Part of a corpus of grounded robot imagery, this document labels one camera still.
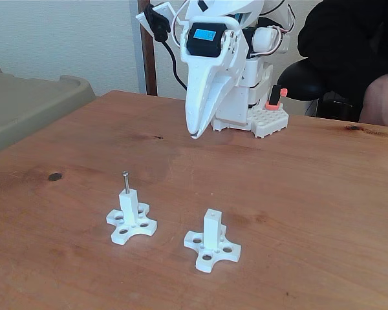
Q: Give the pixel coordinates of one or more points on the orange and black clamp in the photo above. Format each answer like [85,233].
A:
[275,97]

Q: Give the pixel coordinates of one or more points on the person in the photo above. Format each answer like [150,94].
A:
[342,38]

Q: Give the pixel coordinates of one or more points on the black chair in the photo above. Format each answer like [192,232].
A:
[297,80]

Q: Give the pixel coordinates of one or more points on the silver metal screw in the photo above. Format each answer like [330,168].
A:
[126,184]

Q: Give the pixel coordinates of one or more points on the white post stand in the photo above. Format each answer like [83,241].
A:
[127,206]
[211,229]

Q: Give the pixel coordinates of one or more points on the beige plastic bin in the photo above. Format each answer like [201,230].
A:
[26,106]

